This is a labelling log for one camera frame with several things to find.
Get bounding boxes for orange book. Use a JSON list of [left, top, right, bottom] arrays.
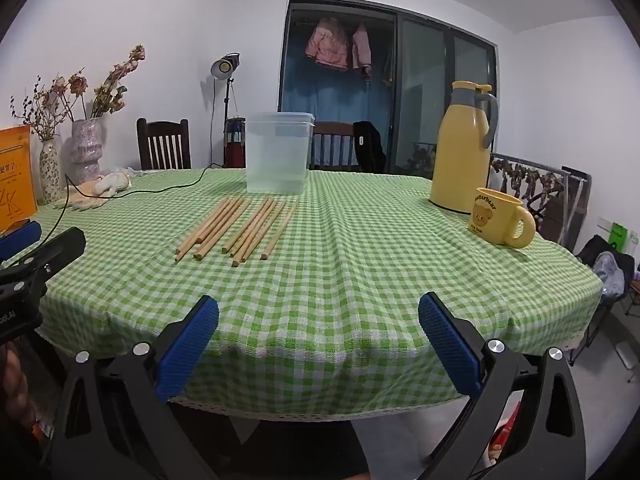
[[0, 125, 39, 232]]

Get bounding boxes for grey metal rack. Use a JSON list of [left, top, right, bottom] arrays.
[[490, 154, 593, 253]]

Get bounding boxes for person's left hand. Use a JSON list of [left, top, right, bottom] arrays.
[[0, 346, 38, 441]]

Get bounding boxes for large pink jacket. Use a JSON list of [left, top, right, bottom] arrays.
[[305, 16, 351, 70]]

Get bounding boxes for black bag with clothes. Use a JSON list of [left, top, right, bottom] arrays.
[[575, 234, 636, 311]]

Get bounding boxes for studio light on stand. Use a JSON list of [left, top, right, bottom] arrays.
[[209, 52, 242, 168]]

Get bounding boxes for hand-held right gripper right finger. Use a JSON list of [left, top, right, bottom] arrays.
[[417, 291, 587, 480]]

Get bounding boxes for clear plastic container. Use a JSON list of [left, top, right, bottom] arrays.
[[245, 112, 316, 196]]

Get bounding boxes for small floral vase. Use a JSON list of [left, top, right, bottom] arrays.
[[39, 140, 62, 206]]

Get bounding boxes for black garment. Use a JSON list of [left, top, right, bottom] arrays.
[[352, 120, 387, 173]]

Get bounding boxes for dried thin twigs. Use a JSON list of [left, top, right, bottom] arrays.
[[11, 74, 76, 143]]

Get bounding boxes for green checked tablecloth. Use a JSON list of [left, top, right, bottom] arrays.
[[7, 167, 605, 421]]

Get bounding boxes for white knit glove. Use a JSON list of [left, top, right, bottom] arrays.
[[94, 172, 132, 197]]

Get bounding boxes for small pink jacket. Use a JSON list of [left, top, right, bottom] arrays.
[[351, 22, 373, 80]]

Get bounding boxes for pink speckled vase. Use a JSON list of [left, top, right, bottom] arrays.
[[71, 117, 105, 184]]

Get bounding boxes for yellow thermos jug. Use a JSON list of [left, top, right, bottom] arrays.
[[429, 80, 500, 216]]

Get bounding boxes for balcony potted plants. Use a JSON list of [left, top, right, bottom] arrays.
[[411, 142, 435, 173]]

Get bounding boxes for dried pink flowers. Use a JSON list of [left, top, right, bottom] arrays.
[[65, 44, 147, 122]]

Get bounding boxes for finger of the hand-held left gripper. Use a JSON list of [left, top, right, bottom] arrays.
[[0, 221, 43, 262], [0, 226, 87, 298]]

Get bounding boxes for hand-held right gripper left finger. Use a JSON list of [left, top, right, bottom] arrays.
[[50, 295, 221, 480]]

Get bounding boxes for black cable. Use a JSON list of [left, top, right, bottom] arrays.
[[37, 164, 221, 246]]

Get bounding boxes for beige knit glove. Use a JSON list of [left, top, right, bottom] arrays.
[[52, 184, 110, 211]]

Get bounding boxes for dark wooden chair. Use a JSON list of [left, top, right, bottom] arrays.
[[136, 118, 192, 171], [310, 121, 368, 171]]

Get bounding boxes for yellow bear mug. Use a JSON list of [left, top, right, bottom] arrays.
[[467, 187, 537, 249]]

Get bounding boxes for black framed sliding door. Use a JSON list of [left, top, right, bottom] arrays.
[[277, 0, 499, 181]]

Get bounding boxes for blue curtain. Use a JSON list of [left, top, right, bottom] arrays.
[[280, 55, 396, 166]]

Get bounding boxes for row of wooden chopsticks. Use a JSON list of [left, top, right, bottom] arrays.
[[175, 196, 300, 267]]

